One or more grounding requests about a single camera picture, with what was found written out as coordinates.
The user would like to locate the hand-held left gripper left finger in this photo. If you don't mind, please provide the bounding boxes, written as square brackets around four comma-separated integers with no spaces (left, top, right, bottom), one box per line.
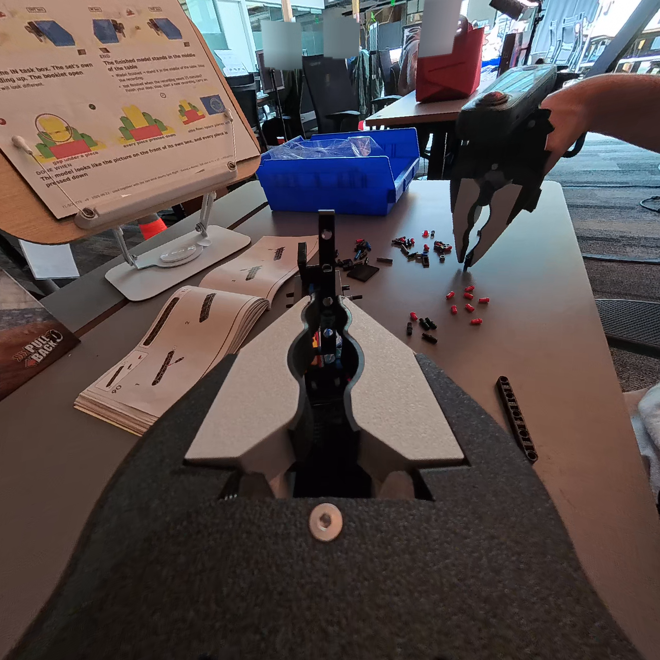
[184,296,318,500]

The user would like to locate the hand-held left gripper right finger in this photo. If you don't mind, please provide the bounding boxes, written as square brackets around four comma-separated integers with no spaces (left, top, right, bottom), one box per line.
[336,296,466,498]

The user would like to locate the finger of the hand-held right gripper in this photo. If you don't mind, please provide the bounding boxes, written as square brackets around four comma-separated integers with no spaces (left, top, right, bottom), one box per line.
[466,183,524,269]
[450,176,485,265]

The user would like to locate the long black lego beam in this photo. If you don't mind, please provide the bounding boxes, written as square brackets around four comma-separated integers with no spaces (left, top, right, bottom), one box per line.
[496,375,539,463]
[317,209,337,336]

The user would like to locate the person's right forearm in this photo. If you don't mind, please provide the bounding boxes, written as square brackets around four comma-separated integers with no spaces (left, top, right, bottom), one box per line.
[559,74,660,153]

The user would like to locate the lego instruction booklet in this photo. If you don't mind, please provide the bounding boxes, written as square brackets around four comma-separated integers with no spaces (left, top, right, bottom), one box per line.
[74,234,320,436]

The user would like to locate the partly built lego truck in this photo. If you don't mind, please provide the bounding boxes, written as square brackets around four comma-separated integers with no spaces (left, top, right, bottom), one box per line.
[285,241,364,393]

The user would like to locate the lego set box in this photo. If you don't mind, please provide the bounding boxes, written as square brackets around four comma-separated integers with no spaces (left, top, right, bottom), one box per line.
[0,268,82,402]

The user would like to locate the person's right hand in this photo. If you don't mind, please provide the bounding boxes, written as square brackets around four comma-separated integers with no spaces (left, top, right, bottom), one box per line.
[540,90,587,158]

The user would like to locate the red storage box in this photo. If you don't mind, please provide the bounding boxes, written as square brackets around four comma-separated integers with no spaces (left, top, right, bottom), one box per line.
[415,18,486,104]

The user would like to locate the brown office desk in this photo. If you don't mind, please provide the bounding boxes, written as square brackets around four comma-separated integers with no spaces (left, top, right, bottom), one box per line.
[363,88,496,181]

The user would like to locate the studio light panel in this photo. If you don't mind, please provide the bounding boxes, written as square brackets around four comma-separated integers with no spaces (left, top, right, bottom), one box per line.
[489,0,542,21]

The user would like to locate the blue plastic bin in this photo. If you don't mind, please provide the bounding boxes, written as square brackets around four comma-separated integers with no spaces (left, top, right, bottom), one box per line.
[256,127,421,217]

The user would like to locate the clear plastic bag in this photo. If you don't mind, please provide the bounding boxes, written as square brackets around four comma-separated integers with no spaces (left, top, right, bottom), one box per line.
[271,135,385,161]

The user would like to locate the wooden document stand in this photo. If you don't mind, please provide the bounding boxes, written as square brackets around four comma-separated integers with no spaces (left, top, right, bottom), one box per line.
[0,0,263,302]

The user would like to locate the printed instruction sheet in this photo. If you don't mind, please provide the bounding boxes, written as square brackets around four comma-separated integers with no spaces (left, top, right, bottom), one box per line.
[0,0,261,220]

